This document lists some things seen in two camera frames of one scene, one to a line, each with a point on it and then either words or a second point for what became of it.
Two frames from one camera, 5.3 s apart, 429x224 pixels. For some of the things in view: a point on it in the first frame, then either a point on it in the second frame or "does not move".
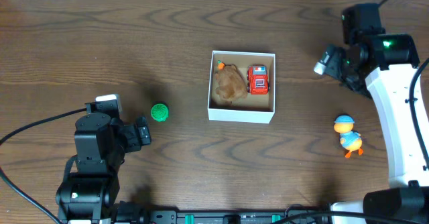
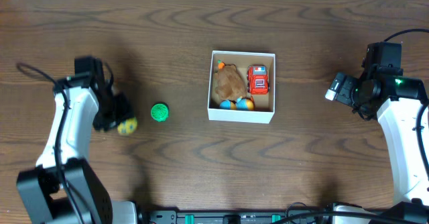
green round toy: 159,113 does not move
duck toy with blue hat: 350,140 -> 240,104
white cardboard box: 242,87 does not move
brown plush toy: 232,84 does not move
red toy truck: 258,83 does not move
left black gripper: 135,136 -> 114,113
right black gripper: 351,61 -> 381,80
